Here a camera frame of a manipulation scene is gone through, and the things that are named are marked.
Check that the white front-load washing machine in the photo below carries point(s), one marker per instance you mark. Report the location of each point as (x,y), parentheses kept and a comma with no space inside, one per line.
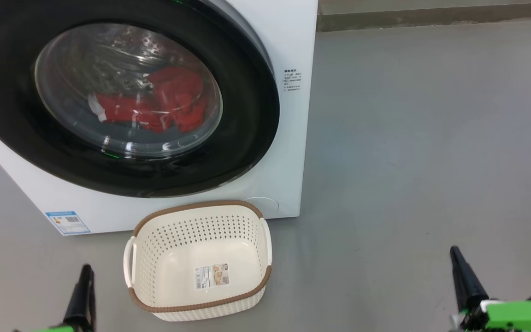
(288,152)

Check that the red garment with white trim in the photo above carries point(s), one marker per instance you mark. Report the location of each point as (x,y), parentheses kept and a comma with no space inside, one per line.
(178,97)

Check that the cream perforated laundry basket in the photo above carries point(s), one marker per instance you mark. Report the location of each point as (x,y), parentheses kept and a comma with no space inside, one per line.
(173,276)

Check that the blue energy label sticker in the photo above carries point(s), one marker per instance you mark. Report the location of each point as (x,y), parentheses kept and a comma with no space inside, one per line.
(68,222)

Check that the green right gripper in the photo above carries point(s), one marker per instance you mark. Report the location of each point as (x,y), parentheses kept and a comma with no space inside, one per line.
(514,318)

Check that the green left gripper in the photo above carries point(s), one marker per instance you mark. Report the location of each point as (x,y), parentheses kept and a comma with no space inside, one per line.
(58,329)

